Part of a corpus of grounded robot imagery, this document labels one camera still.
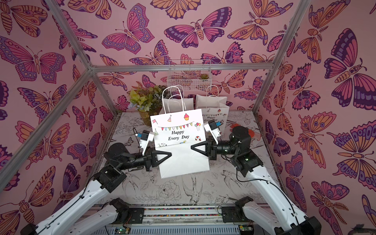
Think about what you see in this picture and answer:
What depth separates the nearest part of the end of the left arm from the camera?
542 millimetres

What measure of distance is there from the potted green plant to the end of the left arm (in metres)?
0.45

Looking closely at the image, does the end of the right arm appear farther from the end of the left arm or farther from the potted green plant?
the potted green plant

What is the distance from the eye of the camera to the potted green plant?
966 mm

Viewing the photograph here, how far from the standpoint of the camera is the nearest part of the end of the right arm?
21.6 inches

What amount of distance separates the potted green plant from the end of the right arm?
0.48m
